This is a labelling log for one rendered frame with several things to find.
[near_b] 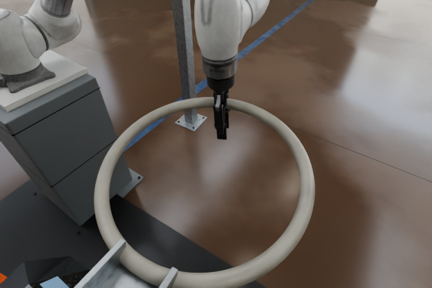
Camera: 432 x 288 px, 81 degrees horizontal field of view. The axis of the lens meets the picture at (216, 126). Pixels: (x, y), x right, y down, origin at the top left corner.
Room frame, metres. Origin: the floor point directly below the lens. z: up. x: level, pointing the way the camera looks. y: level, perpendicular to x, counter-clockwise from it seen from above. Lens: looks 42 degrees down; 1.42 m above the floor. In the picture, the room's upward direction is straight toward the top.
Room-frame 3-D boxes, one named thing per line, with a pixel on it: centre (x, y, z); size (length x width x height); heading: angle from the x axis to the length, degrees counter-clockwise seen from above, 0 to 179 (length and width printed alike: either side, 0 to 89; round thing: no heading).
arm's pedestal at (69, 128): (0.97, 0.83, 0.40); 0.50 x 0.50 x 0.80; 56
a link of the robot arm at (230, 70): (0.59, -0.01, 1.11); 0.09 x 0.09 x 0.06
